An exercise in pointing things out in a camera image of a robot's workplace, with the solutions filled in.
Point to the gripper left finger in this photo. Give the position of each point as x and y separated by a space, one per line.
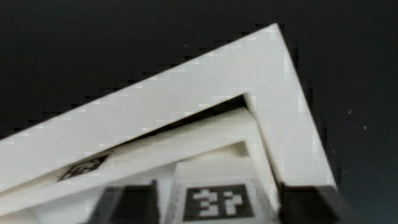
126 205

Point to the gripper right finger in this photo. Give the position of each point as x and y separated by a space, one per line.
313 205

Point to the white square tabletop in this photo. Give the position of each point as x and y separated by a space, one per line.
53 200

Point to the white front obstacle bar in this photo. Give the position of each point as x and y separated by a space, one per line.
107 122

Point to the white obstacle bar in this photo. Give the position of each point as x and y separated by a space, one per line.
281 110
107 122

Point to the white right obstacle bar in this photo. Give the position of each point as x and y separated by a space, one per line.
281 110

